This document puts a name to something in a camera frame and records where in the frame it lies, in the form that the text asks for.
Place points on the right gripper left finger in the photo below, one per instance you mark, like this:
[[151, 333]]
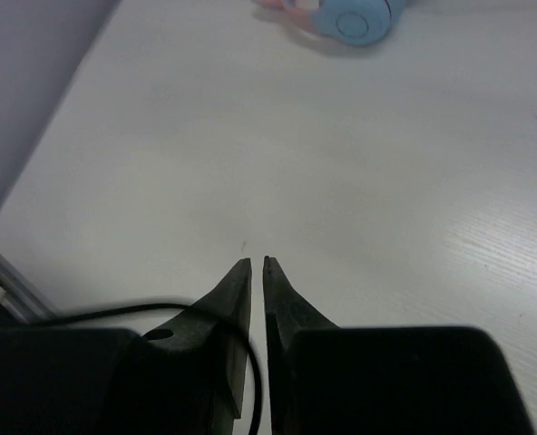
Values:
[[218, 358]]

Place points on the pink blue cat headphones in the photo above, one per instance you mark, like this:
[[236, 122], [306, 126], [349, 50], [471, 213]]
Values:
[[352, 22]]

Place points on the aluminium rail frame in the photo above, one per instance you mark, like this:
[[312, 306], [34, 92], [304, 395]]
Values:
[[20, 302]]

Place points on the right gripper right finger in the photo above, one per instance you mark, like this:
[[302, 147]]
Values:
[[300, 359]]

